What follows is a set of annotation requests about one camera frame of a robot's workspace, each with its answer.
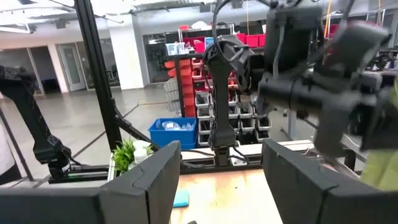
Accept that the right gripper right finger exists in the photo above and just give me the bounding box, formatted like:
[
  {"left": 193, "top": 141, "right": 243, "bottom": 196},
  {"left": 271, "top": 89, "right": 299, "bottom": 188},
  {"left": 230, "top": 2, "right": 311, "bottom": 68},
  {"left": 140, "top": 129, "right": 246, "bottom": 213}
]
[{"left": 262, "top": 139, "right": 398, "bottom": 224}]

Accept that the blue sponge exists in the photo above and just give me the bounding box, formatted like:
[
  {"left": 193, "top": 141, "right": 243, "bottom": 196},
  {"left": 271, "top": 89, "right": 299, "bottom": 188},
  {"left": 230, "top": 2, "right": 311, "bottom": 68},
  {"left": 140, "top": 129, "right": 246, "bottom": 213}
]
[{"left": 172, "top": 189, "right": 190, "bottom": 208}]

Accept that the blue storage bin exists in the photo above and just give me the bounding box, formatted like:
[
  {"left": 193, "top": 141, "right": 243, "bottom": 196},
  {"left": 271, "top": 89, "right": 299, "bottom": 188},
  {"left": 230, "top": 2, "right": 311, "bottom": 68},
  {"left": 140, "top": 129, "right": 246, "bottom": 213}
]
[{"left": 148, "top": 117, "right": 199, "bottom": 151}]

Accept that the glass door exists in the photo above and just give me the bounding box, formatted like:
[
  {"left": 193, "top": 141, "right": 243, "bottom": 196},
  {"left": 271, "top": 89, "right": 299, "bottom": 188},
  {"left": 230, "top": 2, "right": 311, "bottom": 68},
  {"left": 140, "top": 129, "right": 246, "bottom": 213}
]
[{"left": 57, "top": 42, "right": 87, "bottom": 93}]

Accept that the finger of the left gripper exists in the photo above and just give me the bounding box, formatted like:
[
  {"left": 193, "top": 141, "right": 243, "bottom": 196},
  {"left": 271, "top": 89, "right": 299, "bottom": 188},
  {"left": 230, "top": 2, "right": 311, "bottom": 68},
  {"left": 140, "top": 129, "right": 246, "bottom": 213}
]
[
  {"left": 313, "top": 105, "right": 346, "bottom": 157},
  {"left": 362, "top": 93, "right": 398, "bottom": 150}
]

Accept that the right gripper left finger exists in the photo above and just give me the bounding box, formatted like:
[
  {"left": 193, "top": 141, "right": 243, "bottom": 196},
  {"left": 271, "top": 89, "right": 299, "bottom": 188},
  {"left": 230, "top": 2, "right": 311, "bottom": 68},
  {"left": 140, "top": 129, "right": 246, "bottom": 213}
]
[{"left": 0, "top": 139, "right": 182, "bottom": 224}]

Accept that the small green potted plant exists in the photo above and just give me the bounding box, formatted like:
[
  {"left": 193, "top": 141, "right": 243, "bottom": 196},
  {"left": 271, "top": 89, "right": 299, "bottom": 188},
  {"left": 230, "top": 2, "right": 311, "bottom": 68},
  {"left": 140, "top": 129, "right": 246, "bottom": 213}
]
[{"left": 111, "top": 138, "right": 155, "bottom": 175}]

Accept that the red white parts bin shelf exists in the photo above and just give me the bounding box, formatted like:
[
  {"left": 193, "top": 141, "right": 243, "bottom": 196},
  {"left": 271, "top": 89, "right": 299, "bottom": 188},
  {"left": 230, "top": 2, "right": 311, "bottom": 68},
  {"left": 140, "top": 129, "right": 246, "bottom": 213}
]
[{"left": 163, "top": 23, "right": 271, "bottom": 147}]

